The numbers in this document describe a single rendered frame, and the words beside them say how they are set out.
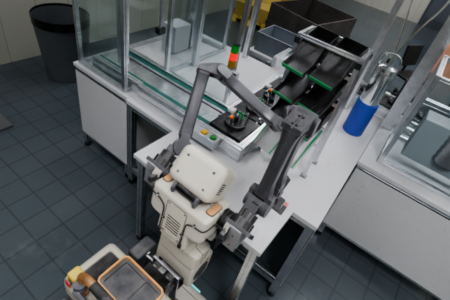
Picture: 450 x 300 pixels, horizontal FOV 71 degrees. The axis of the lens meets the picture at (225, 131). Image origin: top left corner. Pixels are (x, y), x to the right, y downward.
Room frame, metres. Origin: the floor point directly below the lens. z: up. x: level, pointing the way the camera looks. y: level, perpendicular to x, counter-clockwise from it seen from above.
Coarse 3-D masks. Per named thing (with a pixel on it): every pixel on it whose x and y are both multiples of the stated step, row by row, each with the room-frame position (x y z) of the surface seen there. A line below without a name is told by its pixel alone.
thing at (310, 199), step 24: (240, 72) 2.57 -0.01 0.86; (264, 72) 2.68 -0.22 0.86; (168, 120) 1.66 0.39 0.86; (192, 144) 1.49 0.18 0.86; (336, 144) 1.85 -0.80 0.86; (360, 144) 1.92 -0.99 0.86; (240, 168) 1.38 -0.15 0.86; (264, 168) 1.43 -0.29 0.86; (312, 168) 1.53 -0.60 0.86; (336, 168) 1.59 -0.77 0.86; (288, 192) 1.28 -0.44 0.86; (312, 192) 1.32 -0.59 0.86; (336, 192) 1.37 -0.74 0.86; (312, 216) 1.14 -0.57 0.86
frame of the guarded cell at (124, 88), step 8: (72, 0) 2.09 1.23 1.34; (120, 0) 1.86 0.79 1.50; (72, 8) 2.09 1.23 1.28; (120, 8) 1.86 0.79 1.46; (152, 40) 2.74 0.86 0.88; (80, 48) 2.09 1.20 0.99; (80, 56) 2.08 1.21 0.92; (96, 72) 1.99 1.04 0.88; (112, 80) 1.92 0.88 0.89; (120, 88) 1.87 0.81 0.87; (128, 88) 1.88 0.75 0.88
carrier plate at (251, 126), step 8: (224, 112) 1.75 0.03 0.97; (216, 120) 1.64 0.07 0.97; (224, 120) 1.66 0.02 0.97; (248, 120) 1.73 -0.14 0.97; (216, 128) 1.58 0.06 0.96; (224, 128) 1.58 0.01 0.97; (248, 128) 1.64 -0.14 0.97; (256, 128) 1.67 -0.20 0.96; (232, 136) 1.52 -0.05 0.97; (240, 136) 1.54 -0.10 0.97
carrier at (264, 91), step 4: (268, 84) 2.23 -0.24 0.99; (264, 88) 2.19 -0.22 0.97; (268, 88) 2.20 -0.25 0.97; (256, 92) 2.11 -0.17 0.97; (260, 92) 2.12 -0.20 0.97; (264, 92) 2.10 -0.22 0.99; (268, 92) 2.11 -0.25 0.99; (272, 92) 2.09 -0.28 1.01; (256, 96) 2.05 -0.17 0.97; (260, 96) 2.06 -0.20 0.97; (264, 96) 2.07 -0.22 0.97; (268, 96) 2.05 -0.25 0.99; (272, 96) 2.07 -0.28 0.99; (264, 100) 2.02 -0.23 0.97; (272, 100) 2.03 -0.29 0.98; (268, 104) 1.98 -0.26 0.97; (272, 104) 1.99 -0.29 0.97
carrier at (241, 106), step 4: (268, 100) 1.88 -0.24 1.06; (240, 104) 1.89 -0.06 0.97; (244, 104) 1.90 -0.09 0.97; (236, 108) 1.83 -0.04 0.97; (240, 108) 1.84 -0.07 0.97; (244, 108) 1.85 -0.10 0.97; (248, 108) 1.83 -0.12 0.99; (240, 112) 1.80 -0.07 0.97; (244, 112) 1.80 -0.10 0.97; (252, 112) 1.81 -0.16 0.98; (244, 116) 1.78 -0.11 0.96; (248, 116) 1.77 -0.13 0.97; (252, 116) 1.79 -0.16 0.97; (256, 116) 1.80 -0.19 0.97; (252, 120) 1.75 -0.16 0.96; (256, 120) 1.75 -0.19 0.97; (260, 124) 1.72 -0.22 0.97
